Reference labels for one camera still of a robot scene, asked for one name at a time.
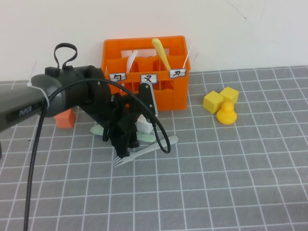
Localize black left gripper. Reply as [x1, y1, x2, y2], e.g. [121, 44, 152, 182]
[90, 92, 155, 158]

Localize grey plastic fork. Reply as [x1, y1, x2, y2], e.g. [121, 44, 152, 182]
[112, 135, 179, 168]

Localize orange plastic crate holder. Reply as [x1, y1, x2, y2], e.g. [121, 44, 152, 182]
[100, 35, 192, 111]

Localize white foam cube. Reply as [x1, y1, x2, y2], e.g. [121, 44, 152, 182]
[136, 114, 154, 134]

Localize white label marked 勺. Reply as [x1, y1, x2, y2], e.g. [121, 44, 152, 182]
[109, 73, 127, 83]

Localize salmon orange cube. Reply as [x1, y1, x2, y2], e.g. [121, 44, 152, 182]
[53, 108, 76, 128]

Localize white label marked 叉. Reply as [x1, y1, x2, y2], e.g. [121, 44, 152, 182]
[140, 73, 158, 85]

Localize white plastic spoon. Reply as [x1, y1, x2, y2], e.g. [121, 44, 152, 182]
[120, 49, 139, 89]

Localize white label marked 刀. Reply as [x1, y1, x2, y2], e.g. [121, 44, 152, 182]
[168, 68, 188, 79]

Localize yellow cube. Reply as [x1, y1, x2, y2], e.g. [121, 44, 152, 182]
[203, 90, 225, 115]
[220, 87, 240, 104]

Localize white zip tie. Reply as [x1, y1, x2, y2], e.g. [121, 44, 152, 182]
[26, 61, 52, 108]

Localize yellow plastic knife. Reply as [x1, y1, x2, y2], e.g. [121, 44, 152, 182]
[151, 38, 172, 72]

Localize grey checkered table mat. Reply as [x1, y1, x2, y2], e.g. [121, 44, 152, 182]
[0, 64, 308, 231]

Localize yellow rubber duck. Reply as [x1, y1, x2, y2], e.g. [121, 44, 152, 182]
[216, 101, 238, 126]

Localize thin white plastic stick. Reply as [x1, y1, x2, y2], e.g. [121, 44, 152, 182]
[181, 44, 193, 69]

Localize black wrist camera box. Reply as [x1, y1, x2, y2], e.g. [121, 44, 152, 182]
[138, 81, 159, 119]

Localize long black cable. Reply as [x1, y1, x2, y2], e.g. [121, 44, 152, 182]
[23, 78, 172, 231]

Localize black looped cable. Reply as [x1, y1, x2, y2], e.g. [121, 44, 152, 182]
[53, 42, 78, 71]

